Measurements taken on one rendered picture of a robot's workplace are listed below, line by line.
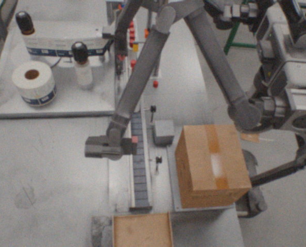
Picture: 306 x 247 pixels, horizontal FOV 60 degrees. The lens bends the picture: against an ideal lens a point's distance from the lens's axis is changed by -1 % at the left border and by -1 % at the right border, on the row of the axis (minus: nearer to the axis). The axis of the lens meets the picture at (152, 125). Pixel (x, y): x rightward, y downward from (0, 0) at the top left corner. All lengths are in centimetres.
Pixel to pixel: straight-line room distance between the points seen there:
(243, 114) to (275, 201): 172
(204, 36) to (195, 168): 54
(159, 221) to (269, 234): 126
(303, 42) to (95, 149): 78
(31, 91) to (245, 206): 160
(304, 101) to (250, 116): 18
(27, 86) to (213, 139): 97
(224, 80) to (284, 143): 202
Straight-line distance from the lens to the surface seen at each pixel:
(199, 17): 81
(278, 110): 90
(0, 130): 165
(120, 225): 130
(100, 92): 159
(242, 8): 125
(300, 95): 95
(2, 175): 151
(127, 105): 82
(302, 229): 254
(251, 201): 209
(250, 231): 234
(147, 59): 80
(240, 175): 115
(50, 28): 207
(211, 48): 82
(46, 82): 151
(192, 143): 116
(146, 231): 130
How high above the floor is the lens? 211
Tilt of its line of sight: 57 degrees down
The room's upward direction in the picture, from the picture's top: 8 degrees clockwise
